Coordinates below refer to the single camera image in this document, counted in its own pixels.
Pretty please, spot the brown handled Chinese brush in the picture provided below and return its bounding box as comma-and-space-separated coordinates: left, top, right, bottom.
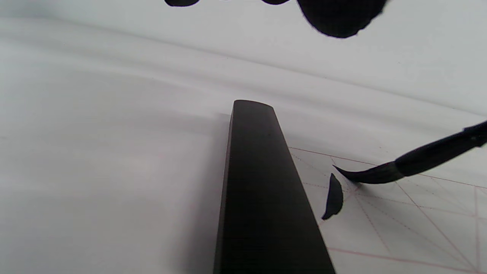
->
333, 120, 487, 185

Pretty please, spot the person's left hand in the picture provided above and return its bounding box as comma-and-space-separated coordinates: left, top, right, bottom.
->
164, 0, 388, 38

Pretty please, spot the red grid calligraphy paper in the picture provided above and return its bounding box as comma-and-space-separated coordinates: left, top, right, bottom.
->
289, 147, 487, 274

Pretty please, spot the black bar paperweight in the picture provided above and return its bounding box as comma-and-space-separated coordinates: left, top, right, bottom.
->
213, 100, 336, 274

